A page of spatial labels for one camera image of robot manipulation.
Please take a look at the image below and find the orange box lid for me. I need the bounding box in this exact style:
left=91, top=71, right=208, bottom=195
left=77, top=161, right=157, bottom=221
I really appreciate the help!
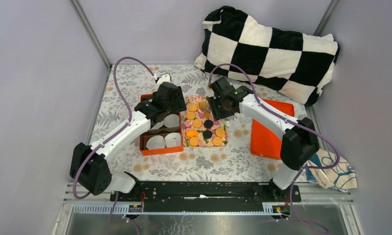
left=250, top=99, right=295, bottom=160

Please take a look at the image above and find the floral cookie tray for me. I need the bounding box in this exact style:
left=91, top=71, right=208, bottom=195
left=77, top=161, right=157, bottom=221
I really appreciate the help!
left=182, top=96, right=228, bottom=147

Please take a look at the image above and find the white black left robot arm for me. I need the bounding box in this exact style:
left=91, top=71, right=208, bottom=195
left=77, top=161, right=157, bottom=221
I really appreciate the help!
left=69, top=82, right=186, bottom=201

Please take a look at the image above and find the black white checkered pillow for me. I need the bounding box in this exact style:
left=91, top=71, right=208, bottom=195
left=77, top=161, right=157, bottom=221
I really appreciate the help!
left=194, top=6, right=340, bottom=106

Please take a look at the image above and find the orange fish shaped cookie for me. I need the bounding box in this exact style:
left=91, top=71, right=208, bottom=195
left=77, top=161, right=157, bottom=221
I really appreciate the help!
left=186, top=130, right=199, bottom=138

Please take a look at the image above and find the black sandwich cookie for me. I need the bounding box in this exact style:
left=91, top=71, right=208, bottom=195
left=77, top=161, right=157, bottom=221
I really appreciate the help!
left=202, top=130, right=213, bottom=140
left=203, top=119, right=214, bottom=129

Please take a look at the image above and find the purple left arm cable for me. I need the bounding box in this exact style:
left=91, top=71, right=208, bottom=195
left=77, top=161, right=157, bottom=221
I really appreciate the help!
left=73, top=56, right=158, bottom=235

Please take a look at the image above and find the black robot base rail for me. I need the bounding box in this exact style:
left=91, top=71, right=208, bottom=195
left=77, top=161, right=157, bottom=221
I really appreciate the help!
left=110, top=181, right=301, bottom=212

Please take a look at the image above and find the blue cream patterned cloth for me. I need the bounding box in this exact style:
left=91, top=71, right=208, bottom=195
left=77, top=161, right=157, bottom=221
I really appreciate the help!
left=306, top=149, right=358, bottom=192

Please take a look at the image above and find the orange compartment cookie box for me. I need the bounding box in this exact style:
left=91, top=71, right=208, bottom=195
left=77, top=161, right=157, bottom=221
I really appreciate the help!
left=139, top=113, right=184, bottom=156

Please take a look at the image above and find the round tan biscuit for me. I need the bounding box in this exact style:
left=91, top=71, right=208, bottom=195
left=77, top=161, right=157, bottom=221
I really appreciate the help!
left=215, top=128, right=226, bottom=138
left=188, top=104, right=198, bottom=112
left=198, top=101, right=207, bottom=110
left=192, top=119, right=202, bottom=128
left=189, top=136, right=200, bottom=147
left=212, top=136, right=223, bottom=146
left=186, top=111, right=196, bottom=120

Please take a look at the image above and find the white paper cupcake liner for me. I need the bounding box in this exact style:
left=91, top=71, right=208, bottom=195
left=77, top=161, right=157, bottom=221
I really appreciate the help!
left=146, top=135, right=166, bottom=150
left=164, top=132, right=182, bottom=148
left=163, top=114, right=181, bottom=128

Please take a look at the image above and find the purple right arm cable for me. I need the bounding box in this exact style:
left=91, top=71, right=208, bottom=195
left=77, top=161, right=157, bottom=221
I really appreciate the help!
left=208, top=63, right=341, bottom=235

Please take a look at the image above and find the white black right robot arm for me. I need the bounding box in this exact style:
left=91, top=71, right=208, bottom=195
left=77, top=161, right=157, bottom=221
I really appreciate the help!
left=208, top=77, right=319, bottom=202

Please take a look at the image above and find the floral table mat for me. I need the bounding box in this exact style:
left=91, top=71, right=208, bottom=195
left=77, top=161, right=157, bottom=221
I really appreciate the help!
left=79, top=64, right=310, bottom=183

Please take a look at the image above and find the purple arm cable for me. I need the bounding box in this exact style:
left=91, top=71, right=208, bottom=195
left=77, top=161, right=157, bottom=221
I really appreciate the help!
left=208, top=63, right=341, bottom=235
left=73, top=56, right=158, bottom=235

